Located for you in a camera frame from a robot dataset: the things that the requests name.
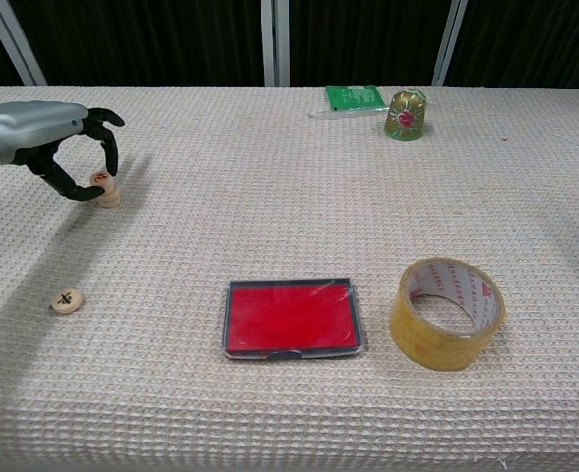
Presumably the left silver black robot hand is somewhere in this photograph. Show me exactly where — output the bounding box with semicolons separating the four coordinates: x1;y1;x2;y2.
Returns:
0;100;126;202

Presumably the beige woven tablecloth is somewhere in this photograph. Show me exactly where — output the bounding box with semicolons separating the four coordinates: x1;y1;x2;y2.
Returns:
0;85;579;472

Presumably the red ink pad case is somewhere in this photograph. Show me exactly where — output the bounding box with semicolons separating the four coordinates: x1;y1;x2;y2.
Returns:
218;277;369;363

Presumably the green foil packet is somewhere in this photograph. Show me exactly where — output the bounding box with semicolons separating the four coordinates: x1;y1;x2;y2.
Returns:
324;84;387;113

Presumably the green gold foil dome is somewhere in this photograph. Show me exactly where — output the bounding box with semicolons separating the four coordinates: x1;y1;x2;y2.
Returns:
383;87;429;143

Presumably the yellowish clear tape roll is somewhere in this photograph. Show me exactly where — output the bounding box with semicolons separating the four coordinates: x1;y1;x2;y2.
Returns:
389;256;507;373

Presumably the white aluminium frame post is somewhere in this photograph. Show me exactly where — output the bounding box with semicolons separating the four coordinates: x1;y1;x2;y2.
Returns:
430;0;469;88
260;0;291;88
0;0;48;88

